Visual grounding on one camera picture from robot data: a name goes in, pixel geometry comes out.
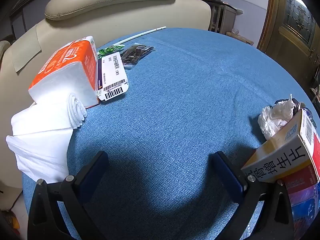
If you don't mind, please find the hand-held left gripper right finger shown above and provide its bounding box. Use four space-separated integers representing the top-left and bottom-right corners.
212 151 295 240

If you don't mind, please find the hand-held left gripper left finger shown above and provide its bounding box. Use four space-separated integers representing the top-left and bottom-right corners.
27 151 109 240

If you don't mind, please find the yellow and white carton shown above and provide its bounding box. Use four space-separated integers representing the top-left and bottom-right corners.
241 109 320 183

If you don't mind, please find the crumpled white tissue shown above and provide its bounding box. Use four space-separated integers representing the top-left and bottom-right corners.
257 94 297 140

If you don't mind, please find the red printed packet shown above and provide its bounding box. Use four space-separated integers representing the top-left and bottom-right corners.
284 166 319 195

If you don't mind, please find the blue labelled plastic bottle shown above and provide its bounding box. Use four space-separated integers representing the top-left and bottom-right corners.
287 180 320 233

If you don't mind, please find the white barcode medicine box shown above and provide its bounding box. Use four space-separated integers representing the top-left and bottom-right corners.
96 55 130 102

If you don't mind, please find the black plastic bag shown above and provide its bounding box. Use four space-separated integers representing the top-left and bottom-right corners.
274 99 314 123

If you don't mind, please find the orange tissue pack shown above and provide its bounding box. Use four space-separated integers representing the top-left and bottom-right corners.
28 36 100 109

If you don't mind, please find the green leaf print packet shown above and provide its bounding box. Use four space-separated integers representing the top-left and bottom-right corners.
97 44 125 57

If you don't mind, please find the dark clear plastic packet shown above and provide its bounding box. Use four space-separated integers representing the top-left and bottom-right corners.
120 44 155 70

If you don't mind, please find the flat cardboard box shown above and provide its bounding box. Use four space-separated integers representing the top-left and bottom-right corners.
226 31 254 46

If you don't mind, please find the thin white stick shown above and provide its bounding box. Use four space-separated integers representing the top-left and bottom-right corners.
117 26 167 45

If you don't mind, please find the wooden slatted cabinet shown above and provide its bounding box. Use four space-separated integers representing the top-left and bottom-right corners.
192 0 244 34

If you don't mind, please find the beige leather sofa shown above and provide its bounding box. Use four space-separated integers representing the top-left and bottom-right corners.
0 0 212 210

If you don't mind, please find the brown wooden glass door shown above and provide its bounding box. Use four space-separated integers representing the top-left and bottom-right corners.
256 0 320 68

